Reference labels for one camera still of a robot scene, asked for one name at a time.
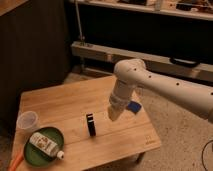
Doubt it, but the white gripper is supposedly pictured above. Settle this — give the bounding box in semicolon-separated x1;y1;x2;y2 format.
107;105;125;121

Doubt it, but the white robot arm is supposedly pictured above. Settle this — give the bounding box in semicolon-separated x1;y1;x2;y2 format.
108;59;213;123

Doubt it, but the black upright eraser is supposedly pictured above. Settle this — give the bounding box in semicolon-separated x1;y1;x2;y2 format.
86;114;96;137

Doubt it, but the blue sponge block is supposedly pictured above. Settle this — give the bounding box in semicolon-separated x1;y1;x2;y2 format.
127;101;142;114

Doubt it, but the wooden table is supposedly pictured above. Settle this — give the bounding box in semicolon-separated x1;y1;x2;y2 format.
17;76;161;171

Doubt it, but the white labelled bottle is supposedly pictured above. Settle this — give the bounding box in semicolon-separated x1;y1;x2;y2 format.
29;132;64;159

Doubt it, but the metal shelf rack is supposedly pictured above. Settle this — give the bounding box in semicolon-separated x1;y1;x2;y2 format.
67;0;213;82

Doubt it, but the clear plastic cup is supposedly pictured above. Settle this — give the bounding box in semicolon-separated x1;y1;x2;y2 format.
16;111;38;132

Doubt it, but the green plate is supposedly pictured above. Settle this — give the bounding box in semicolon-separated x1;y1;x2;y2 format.
24;127;64;167

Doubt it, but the orange carrot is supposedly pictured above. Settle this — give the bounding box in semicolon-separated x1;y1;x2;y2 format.
8;153;24;171

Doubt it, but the black cable loop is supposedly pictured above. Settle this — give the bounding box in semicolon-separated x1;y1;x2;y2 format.
169;57;201;69

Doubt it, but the black floor cable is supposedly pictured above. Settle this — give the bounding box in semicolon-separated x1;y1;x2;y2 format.
201;139;213;171

